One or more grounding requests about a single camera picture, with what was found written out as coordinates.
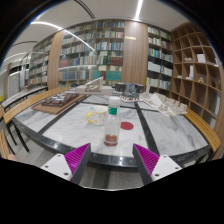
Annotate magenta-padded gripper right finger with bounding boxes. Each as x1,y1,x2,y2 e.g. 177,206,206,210
132,143,183,186

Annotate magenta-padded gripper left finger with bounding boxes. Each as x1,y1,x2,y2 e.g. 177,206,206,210
40,143,92,185

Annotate clear plastic bottle green label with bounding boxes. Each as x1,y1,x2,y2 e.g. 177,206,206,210
103,96,122,147

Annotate large white city model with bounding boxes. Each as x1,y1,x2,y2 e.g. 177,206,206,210
139,92,189,118

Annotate brown architectural model wooden board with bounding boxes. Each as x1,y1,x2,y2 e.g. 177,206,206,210
31,92,88,116

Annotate curved wooden slat bench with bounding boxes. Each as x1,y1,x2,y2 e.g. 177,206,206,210
0,86,72,125
184,108,223,154

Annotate small red white model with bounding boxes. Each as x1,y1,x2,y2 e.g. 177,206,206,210
119,95,140,103

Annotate white ramp architectural model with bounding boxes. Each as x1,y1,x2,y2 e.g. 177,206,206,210
74,76,115,96

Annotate dark grey building model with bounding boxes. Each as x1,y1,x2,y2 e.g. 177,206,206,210
114,82,145,99

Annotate wooden chair black legs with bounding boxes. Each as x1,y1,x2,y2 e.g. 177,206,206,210
0,105,30,160

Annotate open wooden grid shelf unit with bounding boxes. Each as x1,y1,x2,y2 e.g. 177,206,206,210
169,21,224,136

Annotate narrow book-filled shelf unit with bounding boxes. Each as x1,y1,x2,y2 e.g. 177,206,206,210
146,24,174,93

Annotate curved book-filled shelf unit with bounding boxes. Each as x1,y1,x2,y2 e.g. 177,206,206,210
20,34,54,90

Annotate wide book-filled shelf unit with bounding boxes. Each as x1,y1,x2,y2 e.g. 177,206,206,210
57,19,126,89

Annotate curved ceiling light strip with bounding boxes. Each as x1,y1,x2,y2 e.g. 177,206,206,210
29,21,96,52

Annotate straight ceiling light strip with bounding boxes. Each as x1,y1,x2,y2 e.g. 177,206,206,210
134,0,145,21

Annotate white mug yellow handle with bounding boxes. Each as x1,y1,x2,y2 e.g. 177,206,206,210
86,105,109,127

